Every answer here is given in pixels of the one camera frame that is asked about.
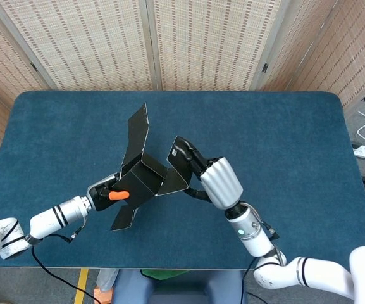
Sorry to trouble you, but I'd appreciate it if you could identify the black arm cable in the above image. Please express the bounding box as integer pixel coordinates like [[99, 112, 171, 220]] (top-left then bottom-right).
[[27, 218, 102, 304], [239, 212, 284, 304]]

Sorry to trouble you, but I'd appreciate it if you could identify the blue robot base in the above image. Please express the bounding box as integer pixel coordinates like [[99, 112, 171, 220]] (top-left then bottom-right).
[[112, 269, 248, 304]]

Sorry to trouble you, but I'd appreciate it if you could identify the green cloth item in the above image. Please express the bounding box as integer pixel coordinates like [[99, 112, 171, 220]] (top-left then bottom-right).
[[140, 269, 191, 281]]

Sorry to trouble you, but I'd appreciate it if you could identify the thin black floor cable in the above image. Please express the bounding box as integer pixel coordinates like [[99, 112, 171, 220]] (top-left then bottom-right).
[[247, 291, 265, 304]]

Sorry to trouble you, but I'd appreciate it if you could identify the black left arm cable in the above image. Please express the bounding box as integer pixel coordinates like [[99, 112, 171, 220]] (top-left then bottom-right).
[[27, 218, 102, 304]]

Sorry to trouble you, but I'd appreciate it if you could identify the orange block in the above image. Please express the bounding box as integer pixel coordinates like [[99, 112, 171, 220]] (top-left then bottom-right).
[[93, 286, 113, 304]]

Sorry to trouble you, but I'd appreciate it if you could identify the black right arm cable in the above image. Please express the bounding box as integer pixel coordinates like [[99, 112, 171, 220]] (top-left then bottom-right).
[[239, 212, 284, 304]]

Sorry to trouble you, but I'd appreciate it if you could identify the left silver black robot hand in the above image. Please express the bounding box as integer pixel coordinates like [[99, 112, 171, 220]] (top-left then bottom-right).
[[86, 172, 130, 212]]

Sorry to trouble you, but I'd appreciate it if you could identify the black foldable cardboard box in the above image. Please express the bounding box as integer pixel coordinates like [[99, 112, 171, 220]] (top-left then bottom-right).
[[109, 103, 202, 232]]

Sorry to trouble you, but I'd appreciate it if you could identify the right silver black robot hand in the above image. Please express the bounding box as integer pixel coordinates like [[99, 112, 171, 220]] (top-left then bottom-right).
[[173, 139, 244, 210]]

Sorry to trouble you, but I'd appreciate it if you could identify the blue felt table mat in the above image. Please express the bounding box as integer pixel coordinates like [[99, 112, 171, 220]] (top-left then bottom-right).
[[0, 91, 365, 270]]

